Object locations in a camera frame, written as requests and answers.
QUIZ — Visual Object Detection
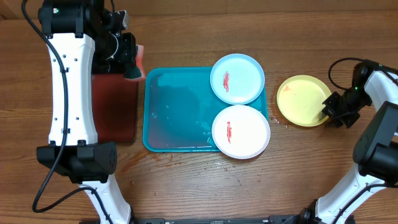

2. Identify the orange green scrub sponge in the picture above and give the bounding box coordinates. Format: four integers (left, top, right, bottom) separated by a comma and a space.
124, 45, 146, 82

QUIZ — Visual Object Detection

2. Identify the yellow plate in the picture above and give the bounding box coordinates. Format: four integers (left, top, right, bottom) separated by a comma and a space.
276, 75, 331, 127

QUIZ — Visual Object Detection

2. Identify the white plate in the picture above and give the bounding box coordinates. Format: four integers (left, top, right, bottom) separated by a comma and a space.
211, 105, 271, 159

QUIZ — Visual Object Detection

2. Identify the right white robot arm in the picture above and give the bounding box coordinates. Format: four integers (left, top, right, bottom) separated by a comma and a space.
287, 58, 397, 224

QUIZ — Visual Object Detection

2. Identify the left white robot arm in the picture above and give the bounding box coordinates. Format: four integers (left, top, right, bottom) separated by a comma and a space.
35, 1, 144, 223

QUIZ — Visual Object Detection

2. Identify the dark red tray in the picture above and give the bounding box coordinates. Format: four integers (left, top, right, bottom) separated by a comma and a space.
91, 74, 139, 144

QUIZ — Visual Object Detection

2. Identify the teal plastic tray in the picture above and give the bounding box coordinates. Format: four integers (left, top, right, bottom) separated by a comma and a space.
142, 67, 269, 153

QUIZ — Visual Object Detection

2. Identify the light blue plate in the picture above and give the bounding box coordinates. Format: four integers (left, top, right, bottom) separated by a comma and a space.
210, 54, 265, 105

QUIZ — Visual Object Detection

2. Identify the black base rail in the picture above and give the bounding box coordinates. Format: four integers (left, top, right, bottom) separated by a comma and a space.
139, 215, 298, 224

